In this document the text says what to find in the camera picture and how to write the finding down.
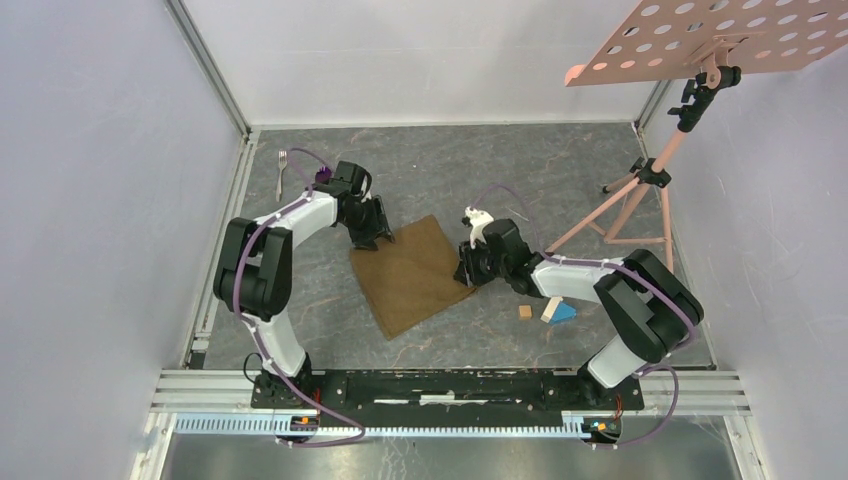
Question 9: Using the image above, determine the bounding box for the purple metallic spoon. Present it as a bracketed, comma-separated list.
[315, 167, 332, 184]

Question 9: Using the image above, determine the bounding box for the small tan wooden cube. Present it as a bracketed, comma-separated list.
[518, 305, 533, 320]

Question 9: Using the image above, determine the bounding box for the blue wooden triangle block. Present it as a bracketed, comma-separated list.
[549, 302, 577, 325]

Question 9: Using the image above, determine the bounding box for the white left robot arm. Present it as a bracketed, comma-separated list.
[213, 161, 394, 408]

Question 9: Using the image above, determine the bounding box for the cream wooden block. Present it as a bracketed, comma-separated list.
[540, 296, 562, 323]

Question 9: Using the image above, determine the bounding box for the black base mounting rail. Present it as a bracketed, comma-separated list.
[251, 369, 645, 429]

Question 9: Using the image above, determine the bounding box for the silver fork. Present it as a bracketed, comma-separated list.
[275, 149, 288, 202]

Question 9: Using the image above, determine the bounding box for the pink music stand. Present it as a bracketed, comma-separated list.
[549, 0, 847, 265]

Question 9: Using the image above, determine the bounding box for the brown cloth napkin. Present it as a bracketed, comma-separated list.
[350, 215, 475, 340]

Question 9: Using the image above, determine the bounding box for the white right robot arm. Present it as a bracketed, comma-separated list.
[454, 209, 704, 408]

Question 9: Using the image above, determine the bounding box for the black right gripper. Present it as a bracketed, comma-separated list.
[452, 235, 509, 288]

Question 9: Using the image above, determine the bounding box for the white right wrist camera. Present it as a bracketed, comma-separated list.
[462, 206, 494, 249]

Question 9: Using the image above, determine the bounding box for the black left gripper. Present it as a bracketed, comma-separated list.
[340, 195, 395, 252]

